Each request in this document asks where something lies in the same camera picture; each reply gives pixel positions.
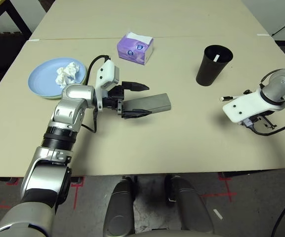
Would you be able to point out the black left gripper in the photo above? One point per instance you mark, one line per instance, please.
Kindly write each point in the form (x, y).
(113, 98)

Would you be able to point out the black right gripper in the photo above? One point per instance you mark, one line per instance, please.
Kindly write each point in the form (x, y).
(259, 117)

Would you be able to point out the grey glasses case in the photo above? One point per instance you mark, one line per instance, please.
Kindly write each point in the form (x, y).
(157, 102)

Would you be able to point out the white marker black cap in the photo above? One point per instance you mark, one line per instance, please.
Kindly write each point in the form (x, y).
(227, 98)

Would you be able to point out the white tissue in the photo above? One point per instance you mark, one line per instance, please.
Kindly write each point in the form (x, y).
(68, 71)

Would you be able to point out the blue plastic plate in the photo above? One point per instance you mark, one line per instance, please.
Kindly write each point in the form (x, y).
(43, 79)

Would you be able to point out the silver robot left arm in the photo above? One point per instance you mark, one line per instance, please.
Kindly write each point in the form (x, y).
(75, 93)

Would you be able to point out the purple tissue pack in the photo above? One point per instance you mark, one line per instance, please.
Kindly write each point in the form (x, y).
(130, 50)

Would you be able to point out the green plastic plate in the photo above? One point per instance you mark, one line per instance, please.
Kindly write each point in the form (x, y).
(85, 79)

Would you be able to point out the black plastic cup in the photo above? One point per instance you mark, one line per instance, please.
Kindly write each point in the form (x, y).
(206, 74)

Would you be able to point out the white stick in cup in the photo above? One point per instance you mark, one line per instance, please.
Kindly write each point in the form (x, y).
(216, 58)

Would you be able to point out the black table foot bar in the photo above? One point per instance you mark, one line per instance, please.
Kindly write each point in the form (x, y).
(233, 173)
(76, 180)

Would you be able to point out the grey robot left leg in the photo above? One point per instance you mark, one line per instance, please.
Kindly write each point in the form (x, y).
(120, 209)

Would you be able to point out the grey robot leg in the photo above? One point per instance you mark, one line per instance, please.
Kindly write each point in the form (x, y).
(189, 209)
(120, 209)

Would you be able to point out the white floor tape strip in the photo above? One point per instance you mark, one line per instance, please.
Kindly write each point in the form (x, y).
(218, 214)

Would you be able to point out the grey robot right leg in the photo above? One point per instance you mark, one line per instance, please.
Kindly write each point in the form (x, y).
(189, 209)

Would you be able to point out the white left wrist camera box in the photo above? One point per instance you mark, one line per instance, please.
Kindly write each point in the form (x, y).
(106, 74)

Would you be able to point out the side table black frame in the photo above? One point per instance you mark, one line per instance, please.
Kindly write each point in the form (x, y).
(16, 19)

